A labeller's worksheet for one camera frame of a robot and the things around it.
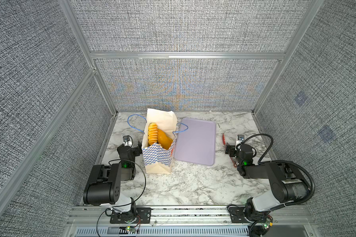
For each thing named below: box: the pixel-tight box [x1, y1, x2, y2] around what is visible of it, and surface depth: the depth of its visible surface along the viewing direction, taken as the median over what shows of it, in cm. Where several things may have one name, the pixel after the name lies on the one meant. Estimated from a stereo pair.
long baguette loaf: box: [157, 128, 174, 151], surface depth 95 cm
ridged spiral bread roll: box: [147, 122, 158, 146], surface depth 92 cm
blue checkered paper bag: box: [141, 108, 178, 175], surface depth 83 cm
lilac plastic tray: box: [174, 117, 217, 166], surface depth 108 cm
